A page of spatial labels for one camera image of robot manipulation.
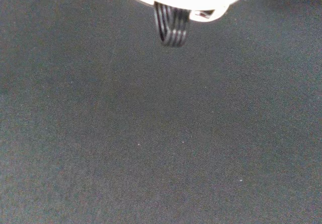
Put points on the black bench cloth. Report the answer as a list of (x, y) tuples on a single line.
[(161, 133)]

